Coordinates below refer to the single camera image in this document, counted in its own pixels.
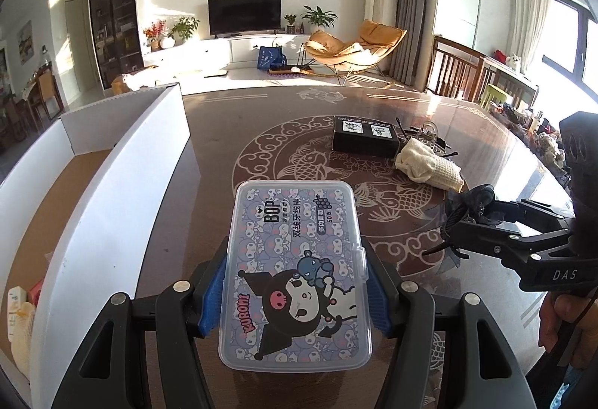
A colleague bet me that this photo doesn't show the red flower bouquet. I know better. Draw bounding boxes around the red flower bouquet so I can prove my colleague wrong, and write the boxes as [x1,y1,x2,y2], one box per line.
[142,20,168,49]

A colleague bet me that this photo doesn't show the leafy potted plant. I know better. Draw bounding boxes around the leafy potted plant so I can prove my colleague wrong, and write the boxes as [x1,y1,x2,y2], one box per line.
[169,16,201,44]

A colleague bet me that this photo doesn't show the framed wall painting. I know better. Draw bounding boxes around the framed wall painting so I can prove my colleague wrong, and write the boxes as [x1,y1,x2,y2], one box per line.
[17,20,34,64]

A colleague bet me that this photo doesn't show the green stool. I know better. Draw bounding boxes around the green stool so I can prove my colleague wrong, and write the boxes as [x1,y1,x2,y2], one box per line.
[481,84,508,111]

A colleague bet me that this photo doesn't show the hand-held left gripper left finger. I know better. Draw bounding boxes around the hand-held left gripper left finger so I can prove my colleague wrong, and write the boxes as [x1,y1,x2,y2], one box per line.
[61,245,229,409]

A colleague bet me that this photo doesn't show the grey curtain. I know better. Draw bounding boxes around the grey curtain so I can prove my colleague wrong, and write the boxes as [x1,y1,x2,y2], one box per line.
[385,0,440,85]

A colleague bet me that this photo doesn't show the white TV cabinet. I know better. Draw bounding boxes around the white TV cabinet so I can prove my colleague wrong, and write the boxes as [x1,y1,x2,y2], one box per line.
[142,33,318,68]

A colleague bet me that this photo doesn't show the black box with white labels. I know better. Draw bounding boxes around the black box with white labels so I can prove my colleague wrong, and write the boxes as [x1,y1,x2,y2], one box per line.
[331,117,403,157]

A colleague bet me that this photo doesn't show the white sunscreen bottle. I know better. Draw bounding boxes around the white sunscreen bottle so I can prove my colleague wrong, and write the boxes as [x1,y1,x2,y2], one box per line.
[6,286,28,314]

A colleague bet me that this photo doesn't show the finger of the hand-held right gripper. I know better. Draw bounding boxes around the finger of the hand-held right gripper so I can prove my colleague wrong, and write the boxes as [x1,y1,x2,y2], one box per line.
[451,219,571,270]
[488,200,573,225]

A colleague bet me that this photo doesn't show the black television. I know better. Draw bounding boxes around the black television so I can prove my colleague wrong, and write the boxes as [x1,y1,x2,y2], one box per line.
[208,0,282,37]

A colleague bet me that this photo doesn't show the white cardboard box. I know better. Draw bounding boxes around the white cardboard box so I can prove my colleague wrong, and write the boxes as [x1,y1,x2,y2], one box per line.
[0,82,193,400]

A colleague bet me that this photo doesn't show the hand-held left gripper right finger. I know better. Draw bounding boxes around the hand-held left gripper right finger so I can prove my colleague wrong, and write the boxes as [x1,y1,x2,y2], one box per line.
[367,245,528,409]

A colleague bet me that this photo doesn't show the clear hair claw clip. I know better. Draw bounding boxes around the clear hair claw clip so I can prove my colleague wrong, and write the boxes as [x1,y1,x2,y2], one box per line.
[413,122,440,145]

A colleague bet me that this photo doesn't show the clear cartoon-print plastic box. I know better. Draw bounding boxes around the clear cartoon-print plastic box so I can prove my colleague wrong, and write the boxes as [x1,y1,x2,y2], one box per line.
[219,179,374,373]

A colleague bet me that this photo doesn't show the blue tote bag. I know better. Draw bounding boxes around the blue tote bag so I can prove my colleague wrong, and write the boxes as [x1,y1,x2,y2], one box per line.
[256,45,288,70]

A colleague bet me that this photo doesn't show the white cat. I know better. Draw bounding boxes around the white cat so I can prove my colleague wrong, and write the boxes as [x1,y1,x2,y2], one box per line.
[122,71,157,91]

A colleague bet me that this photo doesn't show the wooden slatted chair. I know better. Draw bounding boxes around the wooden slatted chair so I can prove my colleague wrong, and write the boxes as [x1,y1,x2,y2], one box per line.
[427,35,484,99]

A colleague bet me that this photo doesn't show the large green potted plant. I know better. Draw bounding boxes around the large green potted plant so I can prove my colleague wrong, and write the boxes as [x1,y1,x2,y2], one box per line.
[301,6,338,29]

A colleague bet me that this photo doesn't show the dark glass display cabinet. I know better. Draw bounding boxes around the dark glass display cabinet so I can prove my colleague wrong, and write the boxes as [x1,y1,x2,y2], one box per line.
[89,0,145,91]

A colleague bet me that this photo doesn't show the person's right hand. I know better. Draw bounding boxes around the person's right hand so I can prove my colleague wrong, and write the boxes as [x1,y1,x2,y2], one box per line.
[537,290,598,370]

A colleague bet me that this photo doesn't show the black bow hair clip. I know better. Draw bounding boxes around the black bow hair clip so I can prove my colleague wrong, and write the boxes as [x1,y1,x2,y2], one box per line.
[420,185,496,272]

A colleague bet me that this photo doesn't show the wooden dining chair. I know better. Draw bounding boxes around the wooden dining chair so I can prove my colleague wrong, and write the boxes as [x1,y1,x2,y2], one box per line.
[35,70,64,120]

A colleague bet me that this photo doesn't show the wooden side table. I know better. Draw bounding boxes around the wooden side table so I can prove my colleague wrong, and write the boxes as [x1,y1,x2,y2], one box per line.
[481,56,538,111]

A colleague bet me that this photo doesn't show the cream knit glove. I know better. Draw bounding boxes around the cream knit glove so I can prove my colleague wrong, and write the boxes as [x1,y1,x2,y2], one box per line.
[7,301,38,379]
[395,140,465,194]

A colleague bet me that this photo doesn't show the orange lounge chair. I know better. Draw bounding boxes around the orange lounge chair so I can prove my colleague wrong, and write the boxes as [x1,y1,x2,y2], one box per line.
[305,19,408,76]

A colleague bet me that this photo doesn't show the white sheer curtain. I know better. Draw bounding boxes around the white sheer curtain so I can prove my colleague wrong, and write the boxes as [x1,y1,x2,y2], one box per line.
[511,0,554,64]

